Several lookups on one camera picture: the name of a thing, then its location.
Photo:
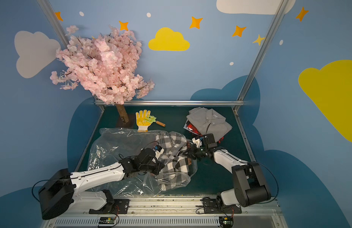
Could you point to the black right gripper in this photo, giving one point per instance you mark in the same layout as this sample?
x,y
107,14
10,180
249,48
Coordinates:
x,y
191,152

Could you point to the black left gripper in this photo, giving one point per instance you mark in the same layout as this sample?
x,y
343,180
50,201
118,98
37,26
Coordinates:
x,y
158,164

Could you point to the grey white plaid shirt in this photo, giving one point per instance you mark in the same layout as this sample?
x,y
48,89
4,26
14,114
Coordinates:
x,y
178,168

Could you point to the clear plastic vacuum bag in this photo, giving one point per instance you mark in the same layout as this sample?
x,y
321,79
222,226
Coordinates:
x,y
115,144

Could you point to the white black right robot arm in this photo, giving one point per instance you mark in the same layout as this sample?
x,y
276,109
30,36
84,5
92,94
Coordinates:
x,y
249,183

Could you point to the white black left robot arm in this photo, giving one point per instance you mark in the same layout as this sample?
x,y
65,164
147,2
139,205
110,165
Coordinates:
x,y
65,190

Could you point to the yellow hand-shaped clapper toy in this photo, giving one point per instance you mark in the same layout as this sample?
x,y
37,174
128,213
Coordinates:
x,y
144,120

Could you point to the left green circuit board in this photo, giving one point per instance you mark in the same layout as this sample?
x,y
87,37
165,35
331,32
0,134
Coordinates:
x,y
107,222

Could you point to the green circuit board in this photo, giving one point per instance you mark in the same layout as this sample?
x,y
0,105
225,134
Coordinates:
x,y
225,222
107,222

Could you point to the right green circuit board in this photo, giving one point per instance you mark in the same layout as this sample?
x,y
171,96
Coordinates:
x,y
225,222

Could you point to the pink blossom artificial tree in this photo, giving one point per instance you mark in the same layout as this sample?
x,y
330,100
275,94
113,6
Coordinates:
x,y
105,66

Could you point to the aluminium table frame rail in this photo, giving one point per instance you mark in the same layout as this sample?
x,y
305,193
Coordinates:
x,y
183,103

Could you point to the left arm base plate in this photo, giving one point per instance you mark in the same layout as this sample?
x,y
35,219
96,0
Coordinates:
x,y
115,206

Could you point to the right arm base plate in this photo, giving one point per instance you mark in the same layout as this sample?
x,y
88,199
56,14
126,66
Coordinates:
x,y
216,205

